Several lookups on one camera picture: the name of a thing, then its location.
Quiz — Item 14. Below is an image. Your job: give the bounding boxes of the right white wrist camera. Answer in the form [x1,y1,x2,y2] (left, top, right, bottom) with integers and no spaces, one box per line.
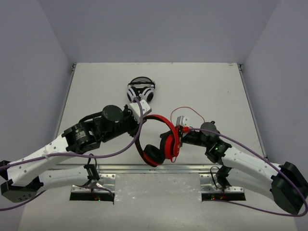
[176,115,190,127]

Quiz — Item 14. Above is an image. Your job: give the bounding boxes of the metal mounting plate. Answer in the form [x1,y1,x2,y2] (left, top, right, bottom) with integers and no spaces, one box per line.
[199,173,244,193]
[71,173,116,193]

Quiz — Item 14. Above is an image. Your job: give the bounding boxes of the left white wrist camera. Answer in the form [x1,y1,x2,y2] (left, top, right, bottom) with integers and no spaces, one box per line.
[128,100,152,124]

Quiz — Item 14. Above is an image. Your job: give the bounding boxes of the aluminium table rail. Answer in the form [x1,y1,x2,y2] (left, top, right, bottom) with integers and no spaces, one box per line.
[48,164,241,173]

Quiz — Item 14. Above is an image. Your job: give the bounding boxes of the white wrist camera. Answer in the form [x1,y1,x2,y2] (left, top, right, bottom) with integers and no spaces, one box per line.
[128,100,152,124]
[176,115,190,127]

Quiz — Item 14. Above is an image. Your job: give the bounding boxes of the purple cable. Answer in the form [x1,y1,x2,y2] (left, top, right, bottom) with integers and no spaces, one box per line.
[0,97,145,210]
[189,127,308,217]

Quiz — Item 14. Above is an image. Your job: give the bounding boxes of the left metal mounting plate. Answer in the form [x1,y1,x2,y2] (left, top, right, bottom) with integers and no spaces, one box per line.
[71,173,116,193]

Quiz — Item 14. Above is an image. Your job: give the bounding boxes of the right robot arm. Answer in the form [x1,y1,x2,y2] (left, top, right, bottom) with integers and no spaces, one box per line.
[176,121,308,217]

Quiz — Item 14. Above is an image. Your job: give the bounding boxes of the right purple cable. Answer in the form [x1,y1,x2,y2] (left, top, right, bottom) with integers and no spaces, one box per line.
[189,127,308,217]

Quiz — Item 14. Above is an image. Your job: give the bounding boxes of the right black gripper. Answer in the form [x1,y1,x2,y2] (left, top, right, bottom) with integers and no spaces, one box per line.
[160,127,210,149]

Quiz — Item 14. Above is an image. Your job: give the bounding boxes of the white black headphones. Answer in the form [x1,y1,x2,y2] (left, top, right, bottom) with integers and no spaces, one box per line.
[127,77,155,103]

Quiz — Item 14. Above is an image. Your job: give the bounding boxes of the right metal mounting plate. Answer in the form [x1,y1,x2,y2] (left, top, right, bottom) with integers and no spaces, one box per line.
[199,173,244,193]

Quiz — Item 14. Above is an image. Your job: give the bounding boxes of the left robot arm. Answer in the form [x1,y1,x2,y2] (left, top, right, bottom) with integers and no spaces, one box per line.
[0,101,152,203]

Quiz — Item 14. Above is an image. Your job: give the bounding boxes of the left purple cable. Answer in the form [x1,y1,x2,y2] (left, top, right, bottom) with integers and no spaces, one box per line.
[0,97,145,210]

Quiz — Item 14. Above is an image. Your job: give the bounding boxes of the red black headphones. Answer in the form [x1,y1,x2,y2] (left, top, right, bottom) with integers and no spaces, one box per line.
[134,115,180,167]

